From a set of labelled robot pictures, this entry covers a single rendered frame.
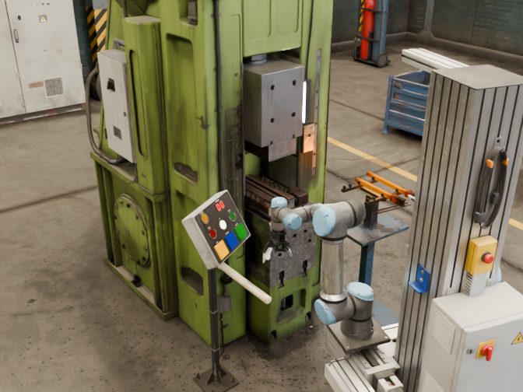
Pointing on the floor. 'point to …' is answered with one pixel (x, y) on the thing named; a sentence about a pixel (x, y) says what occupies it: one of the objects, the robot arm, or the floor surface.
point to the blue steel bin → (407, 102)
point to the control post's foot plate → (205, 379)
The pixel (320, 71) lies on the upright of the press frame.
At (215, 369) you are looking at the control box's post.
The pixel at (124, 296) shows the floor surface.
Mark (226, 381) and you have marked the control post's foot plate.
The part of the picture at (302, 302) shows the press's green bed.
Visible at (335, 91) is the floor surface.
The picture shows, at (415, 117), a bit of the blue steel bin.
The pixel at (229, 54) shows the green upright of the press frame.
